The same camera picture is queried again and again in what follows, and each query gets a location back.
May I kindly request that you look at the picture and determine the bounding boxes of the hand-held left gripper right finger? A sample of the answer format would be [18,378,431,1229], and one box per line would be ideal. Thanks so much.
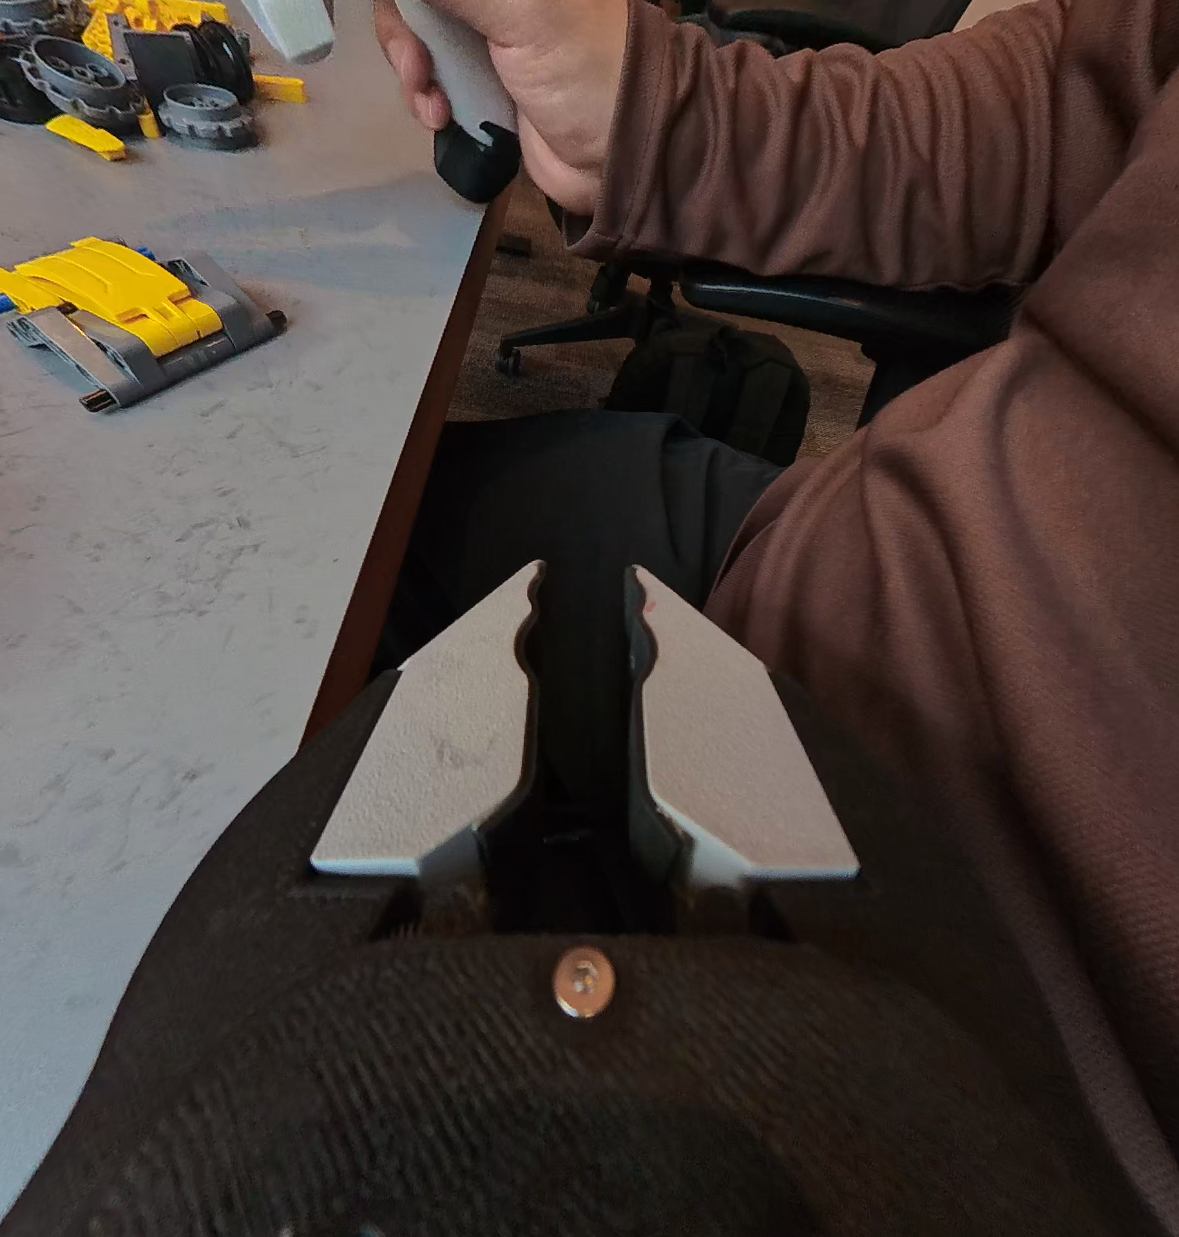
[623,563,862,889]

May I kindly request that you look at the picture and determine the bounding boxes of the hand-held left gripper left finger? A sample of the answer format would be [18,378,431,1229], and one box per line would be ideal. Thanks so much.
[310,559,550,881]

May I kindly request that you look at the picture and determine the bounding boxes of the yellow grey brick assembly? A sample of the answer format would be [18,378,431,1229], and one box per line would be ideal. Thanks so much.
[0,236,290,411]

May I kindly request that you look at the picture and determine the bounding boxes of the person's right forearm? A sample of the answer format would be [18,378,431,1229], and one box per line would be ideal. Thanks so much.
[561,0,1179,291]

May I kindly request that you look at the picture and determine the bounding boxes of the person's right hand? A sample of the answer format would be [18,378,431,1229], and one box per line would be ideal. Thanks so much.
[372,0,634,214]

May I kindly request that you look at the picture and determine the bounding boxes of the person's black trousers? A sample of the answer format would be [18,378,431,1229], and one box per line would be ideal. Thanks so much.
[377,410,785,678]

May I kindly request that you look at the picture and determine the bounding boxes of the black backpack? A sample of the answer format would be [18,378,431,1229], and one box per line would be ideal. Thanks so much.
[604,313,814,465]

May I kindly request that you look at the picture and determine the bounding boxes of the pile of wheels and beams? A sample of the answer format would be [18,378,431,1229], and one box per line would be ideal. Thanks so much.
[0,0,263,151]

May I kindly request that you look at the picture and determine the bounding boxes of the black mesh office chair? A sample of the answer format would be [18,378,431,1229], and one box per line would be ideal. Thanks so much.
[497,255,1026,427]

